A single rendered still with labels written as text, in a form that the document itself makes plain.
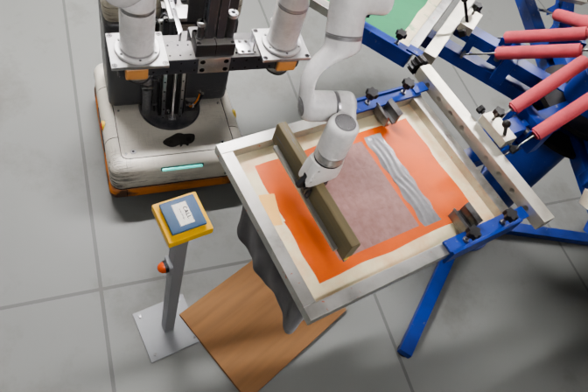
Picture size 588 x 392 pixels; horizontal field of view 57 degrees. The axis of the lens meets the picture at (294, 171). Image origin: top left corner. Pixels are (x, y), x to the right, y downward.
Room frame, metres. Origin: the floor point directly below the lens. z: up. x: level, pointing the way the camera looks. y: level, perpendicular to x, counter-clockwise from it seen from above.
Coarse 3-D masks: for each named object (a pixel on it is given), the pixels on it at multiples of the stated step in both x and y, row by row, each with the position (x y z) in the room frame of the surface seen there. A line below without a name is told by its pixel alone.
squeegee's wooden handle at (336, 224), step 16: (288, 128) 0.97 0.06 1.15; (288, 144) 0.93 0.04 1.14; (288, 160) 0.91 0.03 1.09; (304, 160) 0.89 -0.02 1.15; (320, 192) 0.82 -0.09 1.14; (320, 208) 0.79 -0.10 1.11; (336, 208) 0.79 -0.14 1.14; (336, 224) 0.75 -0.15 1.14; (336, 240) 0.73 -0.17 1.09; (352, 240) 0.72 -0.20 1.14
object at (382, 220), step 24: (432, 168) 1.22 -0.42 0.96; (360, 192) 1.01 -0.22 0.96; (384, 192) 1.05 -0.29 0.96; (432, 192) 1.13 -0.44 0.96; (456, 192) 1.16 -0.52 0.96; (360, 216) 0.93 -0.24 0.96; (384, 216) 0.96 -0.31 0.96; (408, 216) 1.00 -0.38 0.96; (312, 240) 0.79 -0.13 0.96; (360, 240) 0.85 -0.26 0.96; (384, 240) 0.88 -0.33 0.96; (408, 240) 0.92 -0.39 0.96; (312, 264) 0.72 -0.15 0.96; (336, 264) 0.75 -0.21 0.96
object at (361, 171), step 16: (384, 128) 1.31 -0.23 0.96; (400, 128) 1.34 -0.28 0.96; (352, 144) 1.18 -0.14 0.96; (400, 144) 1.27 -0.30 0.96; (416, 144) 1.30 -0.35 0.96; (272, 160) 1.00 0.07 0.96; (352, 160) 1.12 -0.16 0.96; (368, 160) 1.15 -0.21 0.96; (400, 160) 1.20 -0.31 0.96; (416, 160) 1.23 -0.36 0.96; (432, 160) 1.26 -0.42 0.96; (272, 176) 0.94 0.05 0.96; (288, 176) 0.96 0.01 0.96; (352, 176) 1.06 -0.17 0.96; (368, 176) 1.09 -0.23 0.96; (384, 176) 1.11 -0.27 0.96; (272, 192) 0.88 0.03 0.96; (288, 192) 0.91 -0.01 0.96; (336, 192) 0.98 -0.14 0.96; (352, 192) 1.00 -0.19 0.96; (288, 208) 0.86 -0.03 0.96; (304, 208) 0.88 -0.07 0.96
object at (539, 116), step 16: (496, 64) 1.84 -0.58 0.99; (512, 64) 1.80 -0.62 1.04; (528, 64) 1.88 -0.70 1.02; (560, 64) 2.02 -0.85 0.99; (496, 80) 1.81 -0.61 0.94; (528, 80) 1.83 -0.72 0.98; (512, 112) 1.55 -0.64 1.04; (528, 112) 1.57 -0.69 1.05; (544, 112) 1.64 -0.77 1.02; (528, 128) 1.54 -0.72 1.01; (528, 144) 1.51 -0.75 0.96
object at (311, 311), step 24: (432, 120) 1.40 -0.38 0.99; (216, 144) 0.94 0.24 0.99; (240, 144) 0.98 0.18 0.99; (264, 144) 1.03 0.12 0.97; (456, 144) 1.33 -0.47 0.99; (240, 168) 0.90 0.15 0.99; (240, 192) 0.83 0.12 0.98; (480, 192) 1.19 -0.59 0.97; (264, 216) 0.78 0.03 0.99; (264, 240) 0.72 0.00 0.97; (288, 264) 0.67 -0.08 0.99; (408, 264) 0.82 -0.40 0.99; (288, 288) 0.62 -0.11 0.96; (360, 288) 0.69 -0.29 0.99; (312, 312) 0.57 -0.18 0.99
